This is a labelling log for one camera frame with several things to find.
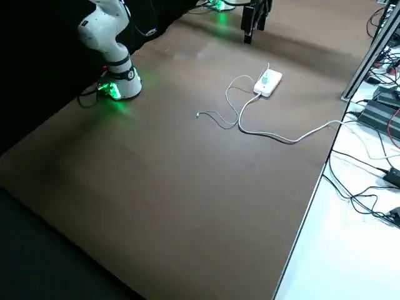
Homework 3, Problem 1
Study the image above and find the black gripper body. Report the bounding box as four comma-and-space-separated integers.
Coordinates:
248, 0, 273, 15

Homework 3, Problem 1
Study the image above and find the white power strip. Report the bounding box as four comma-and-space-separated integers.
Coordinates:
252, 69, 284, 98

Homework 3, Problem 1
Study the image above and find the thin white charger cable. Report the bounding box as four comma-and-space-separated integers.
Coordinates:
195, 62, 271, 131

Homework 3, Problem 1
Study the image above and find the black power brick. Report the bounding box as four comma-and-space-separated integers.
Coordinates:
373, 86, 400, 107
357, 99, 400, 139

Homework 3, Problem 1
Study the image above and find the small black power adapter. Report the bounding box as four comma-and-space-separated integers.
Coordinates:
382, 167, 400, 183
386, 208, 400, 228

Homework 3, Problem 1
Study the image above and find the aluminium post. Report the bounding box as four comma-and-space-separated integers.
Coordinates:
341, 4, 400, 101

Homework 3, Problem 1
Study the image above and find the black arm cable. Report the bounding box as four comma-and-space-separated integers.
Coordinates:
121, 0, 148, 36

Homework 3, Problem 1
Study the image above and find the thick white power strip cord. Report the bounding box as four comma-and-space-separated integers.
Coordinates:
238, 92, 346, 145

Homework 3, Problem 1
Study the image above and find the black base cable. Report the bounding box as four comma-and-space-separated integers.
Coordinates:
77, 86, 109, 109

